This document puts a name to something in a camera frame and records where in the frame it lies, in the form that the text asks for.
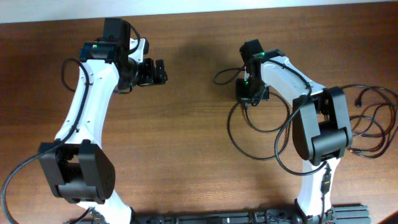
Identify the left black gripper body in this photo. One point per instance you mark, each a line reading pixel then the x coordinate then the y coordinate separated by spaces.
pixel 145 75

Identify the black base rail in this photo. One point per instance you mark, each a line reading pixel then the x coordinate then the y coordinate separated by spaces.
pixel 335 215

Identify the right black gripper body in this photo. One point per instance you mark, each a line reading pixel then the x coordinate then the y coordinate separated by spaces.
pixel 252 91

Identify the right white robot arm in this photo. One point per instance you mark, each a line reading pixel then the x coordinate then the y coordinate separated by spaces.
pixel 319 122

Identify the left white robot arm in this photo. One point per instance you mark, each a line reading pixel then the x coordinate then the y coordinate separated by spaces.
pixel 75 165

